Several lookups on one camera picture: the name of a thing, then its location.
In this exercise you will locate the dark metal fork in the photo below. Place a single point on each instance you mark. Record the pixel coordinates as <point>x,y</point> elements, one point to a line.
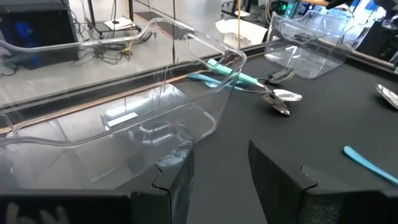
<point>280,76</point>

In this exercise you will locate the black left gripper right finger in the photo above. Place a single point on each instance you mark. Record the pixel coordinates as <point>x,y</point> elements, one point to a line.
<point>280,193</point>

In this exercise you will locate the white bagged trash bin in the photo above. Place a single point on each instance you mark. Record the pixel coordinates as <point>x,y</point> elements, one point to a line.
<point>248,31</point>

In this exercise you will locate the clear plastic bin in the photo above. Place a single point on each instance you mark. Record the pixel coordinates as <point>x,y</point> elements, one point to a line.
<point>93,130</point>
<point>304,62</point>

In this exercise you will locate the black equipment cabinet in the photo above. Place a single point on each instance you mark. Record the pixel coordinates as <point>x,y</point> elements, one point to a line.
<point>37,28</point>

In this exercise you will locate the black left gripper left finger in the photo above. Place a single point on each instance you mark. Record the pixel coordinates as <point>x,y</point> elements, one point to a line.
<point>168,199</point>

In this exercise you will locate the black stand base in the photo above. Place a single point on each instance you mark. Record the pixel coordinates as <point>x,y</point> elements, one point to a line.
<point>93,18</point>

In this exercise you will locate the white paper sheet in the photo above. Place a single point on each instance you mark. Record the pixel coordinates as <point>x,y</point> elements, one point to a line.
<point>119,23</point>

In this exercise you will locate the black device green light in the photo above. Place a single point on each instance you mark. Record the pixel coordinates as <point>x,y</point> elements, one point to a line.
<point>284,7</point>

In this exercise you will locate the black computer tower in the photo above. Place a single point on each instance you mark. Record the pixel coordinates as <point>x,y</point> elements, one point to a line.
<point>379,43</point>

